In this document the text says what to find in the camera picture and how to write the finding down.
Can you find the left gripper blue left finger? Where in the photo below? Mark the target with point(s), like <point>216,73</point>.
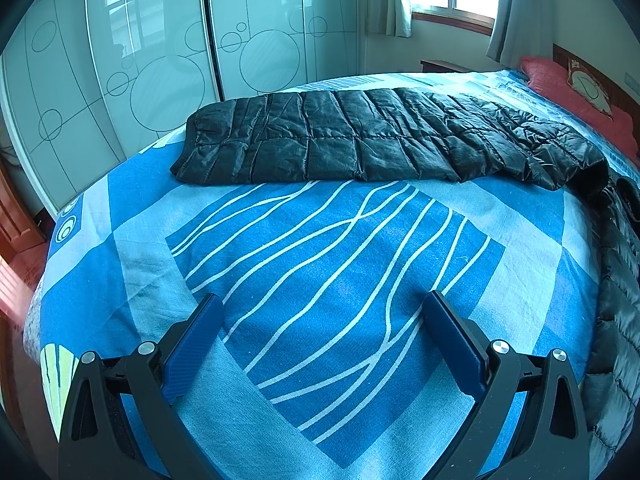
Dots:
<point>96,440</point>

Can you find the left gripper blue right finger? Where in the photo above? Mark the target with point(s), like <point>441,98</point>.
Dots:
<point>550,440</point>

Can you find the black quilted down jacket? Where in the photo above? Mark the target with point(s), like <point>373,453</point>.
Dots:
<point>408,134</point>

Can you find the reddish wooden door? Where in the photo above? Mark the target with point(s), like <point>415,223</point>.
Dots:
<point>23,253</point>

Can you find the blue patterned bed sheet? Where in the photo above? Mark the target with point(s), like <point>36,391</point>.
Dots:
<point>322,367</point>

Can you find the red pillow with print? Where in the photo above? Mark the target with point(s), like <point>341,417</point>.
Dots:
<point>581,95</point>

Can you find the dark wooden headboard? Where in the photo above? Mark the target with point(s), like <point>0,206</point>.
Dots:
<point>616,94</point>

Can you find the dark wooden nightstand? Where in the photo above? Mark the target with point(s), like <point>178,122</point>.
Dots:
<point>436,66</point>

